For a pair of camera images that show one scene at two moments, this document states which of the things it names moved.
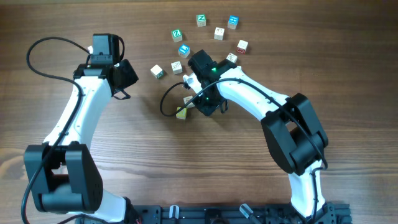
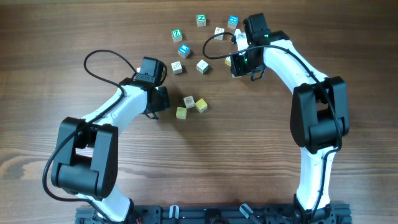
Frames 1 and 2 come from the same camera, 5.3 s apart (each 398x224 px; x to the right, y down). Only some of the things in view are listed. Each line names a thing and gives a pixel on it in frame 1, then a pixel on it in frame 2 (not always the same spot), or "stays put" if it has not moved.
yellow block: x=182 y=114 stays put
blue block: x=184 y=50 stays put
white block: x=176 y=67 stays put
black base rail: x=222 y=214 stays put
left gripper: x=132 y=76 → x=165 y=100
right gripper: x=206 y=109 → x=236 y=67
